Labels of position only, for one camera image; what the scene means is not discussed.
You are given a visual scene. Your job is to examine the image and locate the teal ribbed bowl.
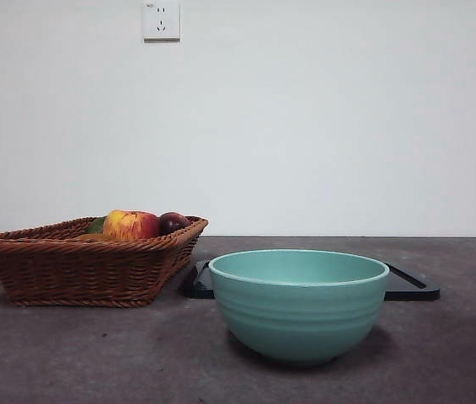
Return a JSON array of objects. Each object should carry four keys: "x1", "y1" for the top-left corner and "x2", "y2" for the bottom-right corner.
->
[{"x1": 207, "y1": 247, "x2": 391, "y2": 366}]

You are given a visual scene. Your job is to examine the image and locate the brownish orange round fruit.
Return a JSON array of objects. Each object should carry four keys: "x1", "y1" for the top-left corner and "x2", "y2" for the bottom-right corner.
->
[{"x1": 72, "y1": 231, "x2": 115, "y2": 242}]

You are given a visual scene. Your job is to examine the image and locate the dark red plum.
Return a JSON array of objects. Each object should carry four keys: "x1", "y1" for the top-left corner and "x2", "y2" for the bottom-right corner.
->
[{"x1": 158, "y1": 211, "x2": 191, "y2": 237}]

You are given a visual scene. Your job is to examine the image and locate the red yellow apple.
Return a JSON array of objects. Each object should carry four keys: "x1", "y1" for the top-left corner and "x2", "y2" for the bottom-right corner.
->
[{"x1": 102, "y1": 209, "x2": 161, "y2": 242}]

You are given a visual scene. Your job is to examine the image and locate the brown wicker basket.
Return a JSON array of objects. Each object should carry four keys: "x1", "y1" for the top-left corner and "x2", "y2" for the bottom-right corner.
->
[{"x1": 0, "y1": 215, "x2": 209, "y2": 307}]

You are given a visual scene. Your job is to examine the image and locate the black rectangular tray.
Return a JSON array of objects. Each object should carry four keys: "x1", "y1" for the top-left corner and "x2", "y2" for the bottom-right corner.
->
[{"x1": 180, "y1": 259, "x2": 441, "y2": 301}]

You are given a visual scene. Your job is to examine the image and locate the white wall socket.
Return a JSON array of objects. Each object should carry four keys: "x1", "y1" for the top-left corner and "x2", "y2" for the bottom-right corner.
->
[{"x1": 143, "y1": 0, "x2": 181, "y2": 42}]

